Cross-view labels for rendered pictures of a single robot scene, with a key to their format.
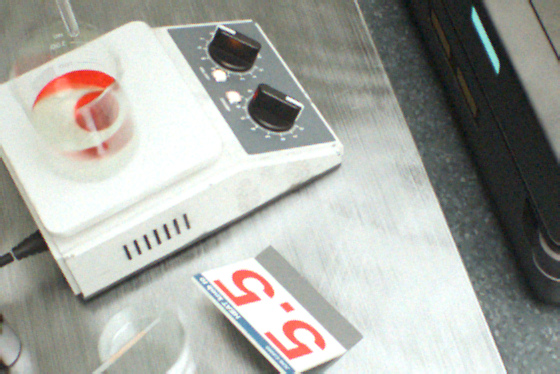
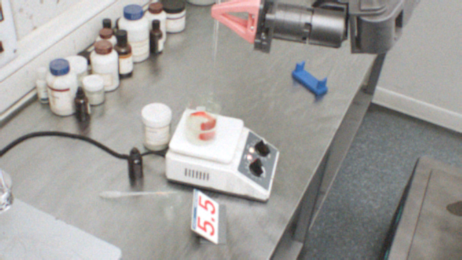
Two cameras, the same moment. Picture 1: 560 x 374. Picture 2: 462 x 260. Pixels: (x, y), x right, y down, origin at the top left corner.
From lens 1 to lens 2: 0.39 m
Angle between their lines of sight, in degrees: 29
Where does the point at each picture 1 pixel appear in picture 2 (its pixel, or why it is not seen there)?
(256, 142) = (243, 170)
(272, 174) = (240, 183)
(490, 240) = not seen: outside the picture
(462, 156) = not seen: outside the picture
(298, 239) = (235, 210)
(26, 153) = (183, 126)
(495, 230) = not seen: outside the picture
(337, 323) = (222, 235)
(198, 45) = (254, 140)
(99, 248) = (178, 162)
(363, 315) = (231, 240)
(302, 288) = (222, 220)
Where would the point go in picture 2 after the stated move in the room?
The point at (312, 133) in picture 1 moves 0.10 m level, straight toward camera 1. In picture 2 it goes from (262, 183) to (230, 214)
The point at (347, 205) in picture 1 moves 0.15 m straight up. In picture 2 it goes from (257, 212) to (267, 153)
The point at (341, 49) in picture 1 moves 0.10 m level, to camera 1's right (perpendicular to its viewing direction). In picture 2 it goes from (298, 177) to (342, 201)
